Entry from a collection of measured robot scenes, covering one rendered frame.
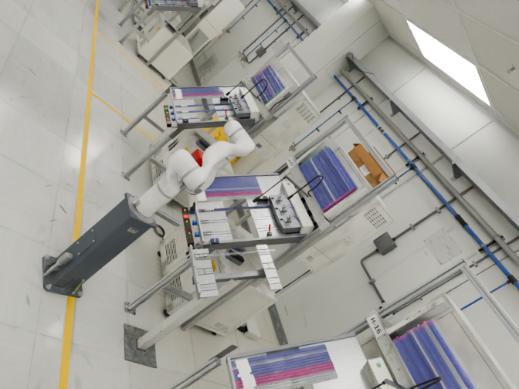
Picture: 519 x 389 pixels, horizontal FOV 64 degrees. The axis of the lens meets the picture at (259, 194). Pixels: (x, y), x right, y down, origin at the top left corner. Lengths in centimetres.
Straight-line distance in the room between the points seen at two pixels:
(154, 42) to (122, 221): 485
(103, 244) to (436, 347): 177
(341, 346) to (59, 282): 163
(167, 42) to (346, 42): 275
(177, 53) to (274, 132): 335
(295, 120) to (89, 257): 233
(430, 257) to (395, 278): 37
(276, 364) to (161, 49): 554
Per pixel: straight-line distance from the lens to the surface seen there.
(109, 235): 240
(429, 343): 221
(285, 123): 399
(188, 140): 411
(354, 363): 233
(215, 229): 274
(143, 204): 231
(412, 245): 415
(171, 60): 703
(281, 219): 281
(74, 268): 260
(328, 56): 587
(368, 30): 598
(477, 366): 234
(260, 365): 220
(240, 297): 317
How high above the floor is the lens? 186
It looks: 15 degrees down
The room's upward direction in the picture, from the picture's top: 52 degrees clockwise
